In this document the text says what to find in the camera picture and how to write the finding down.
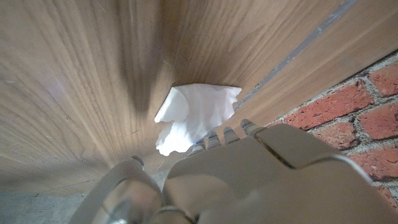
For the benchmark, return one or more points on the white tissue sheet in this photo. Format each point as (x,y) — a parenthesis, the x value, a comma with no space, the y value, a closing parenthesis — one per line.
(199,109)

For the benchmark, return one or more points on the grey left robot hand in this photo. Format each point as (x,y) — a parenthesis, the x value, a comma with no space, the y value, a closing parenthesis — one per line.
(264,177)

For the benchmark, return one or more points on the red brick printed backdrop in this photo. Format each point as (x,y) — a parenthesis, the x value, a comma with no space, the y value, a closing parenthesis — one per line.
(382,118)

